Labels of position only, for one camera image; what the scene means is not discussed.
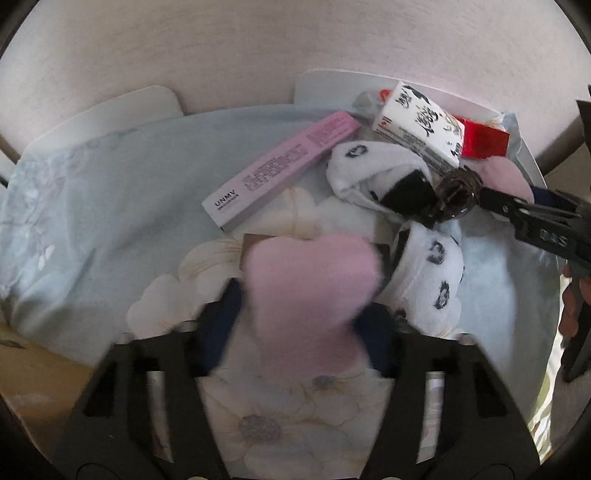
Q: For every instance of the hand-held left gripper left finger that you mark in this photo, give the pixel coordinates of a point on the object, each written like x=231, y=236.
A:
x=138, y=369

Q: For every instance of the light blue floral blanket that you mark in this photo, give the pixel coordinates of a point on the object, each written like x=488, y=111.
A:
x=115, y=221

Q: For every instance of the pink sock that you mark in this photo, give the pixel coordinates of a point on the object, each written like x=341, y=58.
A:
x=304, y=286
x=505, y=177

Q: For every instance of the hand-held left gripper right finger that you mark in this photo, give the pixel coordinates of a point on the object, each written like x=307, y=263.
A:
x=415, y=369

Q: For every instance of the white sock black prints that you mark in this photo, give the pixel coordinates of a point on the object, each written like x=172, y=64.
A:
x=364, y=170
x=425, y=277

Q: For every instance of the long pink box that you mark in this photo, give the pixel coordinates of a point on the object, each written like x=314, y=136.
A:
x=281, y=166

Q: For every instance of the white carton black brush print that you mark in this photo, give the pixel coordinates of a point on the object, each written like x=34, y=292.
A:
x=415, y=120

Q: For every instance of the clear plastic packet red label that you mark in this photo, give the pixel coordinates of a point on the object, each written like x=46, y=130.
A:
x=367, y=104

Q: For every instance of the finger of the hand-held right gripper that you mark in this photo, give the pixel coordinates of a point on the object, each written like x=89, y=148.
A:
x=517, y=212
x=554, y=197

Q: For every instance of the person's right hand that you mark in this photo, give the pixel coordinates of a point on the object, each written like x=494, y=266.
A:
x=567, y=318

